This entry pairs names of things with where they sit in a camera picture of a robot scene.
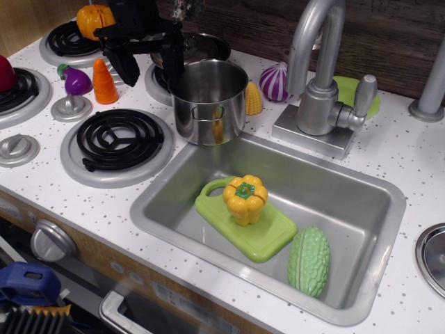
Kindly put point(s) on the black ribbed block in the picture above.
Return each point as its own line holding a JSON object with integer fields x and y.
{"x": 45, "y": 321}

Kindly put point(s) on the silver stove knob upper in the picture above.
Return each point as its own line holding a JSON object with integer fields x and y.
{"x": 71, "y": 108}

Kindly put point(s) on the back right stove burner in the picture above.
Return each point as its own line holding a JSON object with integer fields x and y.
{"x": 156, "y": 86}

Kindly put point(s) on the front left stove burner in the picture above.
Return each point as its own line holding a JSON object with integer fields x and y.
{"x": 29, "y": 96}

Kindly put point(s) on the silver stove knob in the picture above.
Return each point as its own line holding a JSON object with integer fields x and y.
{"x": 18, "y": 150}
{"x": 71, "y": 108}

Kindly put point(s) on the purple striped toy onion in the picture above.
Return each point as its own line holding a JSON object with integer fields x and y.
{"x": 273, "y": 83}

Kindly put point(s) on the steel saucepan with lid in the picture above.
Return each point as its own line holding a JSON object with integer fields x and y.
{"x": 195, "y": 47}

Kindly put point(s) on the red toy vegetable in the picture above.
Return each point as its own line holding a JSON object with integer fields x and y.
{"x": 8, "y": 78}

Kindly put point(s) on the silver stove knob lower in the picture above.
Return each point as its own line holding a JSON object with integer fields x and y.
{"x": 18, "y": 150}

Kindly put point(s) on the blue plastic clamp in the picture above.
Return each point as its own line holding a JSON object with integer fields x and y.
{"x": 29, "y": 284}

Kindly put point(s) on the front right black stove burner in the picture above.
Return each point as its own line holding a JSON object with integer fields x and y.
{"x": 117, "y": 148}

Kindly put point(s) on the silver post with base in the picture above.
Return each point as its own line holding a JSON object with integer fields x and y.
{"x": 428, "y": 108}

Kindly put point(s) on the yellow toy bell pepper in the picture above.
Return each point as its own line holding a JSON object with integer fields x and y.
{"x": 245, "y": 198}

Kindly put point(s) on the orange toy carrot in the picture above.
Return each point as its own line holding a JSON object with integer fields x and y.
{"x": 103, "y": 83}

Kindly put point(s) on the silver metal sink basin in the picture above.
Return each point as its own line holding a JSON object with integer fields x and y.
{"x": 360, "y": 216}

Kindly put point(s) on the purple toy eggplant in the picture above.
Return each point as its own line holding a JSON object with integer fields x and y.
{"x": 76, "y": 81}

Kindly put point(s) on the orange toy pumpkin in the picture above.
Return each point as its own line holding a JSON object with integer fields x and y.
{"x": 92, "y": 17}

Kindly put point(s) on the silver oven dial knob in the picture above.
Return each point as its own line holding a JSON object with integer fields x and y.
{"x": 50, "y": 243}

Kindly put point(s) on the yellow toy corn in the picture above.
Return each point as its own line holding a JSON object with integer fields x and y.
{"x": 253, "y": 100}

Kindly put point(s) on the tall stainless steel pot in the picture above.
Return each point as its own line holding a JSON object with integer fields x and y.
{"x": 209, "y": 102}

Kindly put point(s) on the silver toy faucet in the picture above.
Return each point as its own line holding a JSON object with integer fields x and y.
{"x": 321, "y": 122}

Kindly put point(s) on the green plastic cutting board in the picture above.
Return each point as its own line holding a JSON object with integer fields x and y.
{"x": 259, "y": 241}

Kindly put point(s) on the hanging speckled object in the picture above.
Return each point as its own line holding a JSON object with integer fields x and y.
{"x": 187, "y": 10}

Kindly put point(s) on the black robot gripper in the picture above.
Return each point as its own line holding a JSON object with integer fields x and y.
{"x": 138, "y": 29}

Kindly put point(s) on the silver round bowl rim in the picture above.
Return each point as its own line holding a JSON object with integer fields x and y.
{"x": 429, "y": 254}

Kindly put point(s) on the silver oven door handle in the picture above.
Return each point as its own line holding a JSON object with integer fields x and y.
{"x": 131, "y": 314}

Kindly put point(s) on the green toy bitter gourd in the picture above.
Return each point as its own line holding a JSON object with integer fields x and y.
{"x": 309, "y": 261}

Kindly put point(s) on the green plastic plate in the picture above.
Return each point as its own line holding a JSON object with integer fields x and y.
{"x": 347, "y": 87}

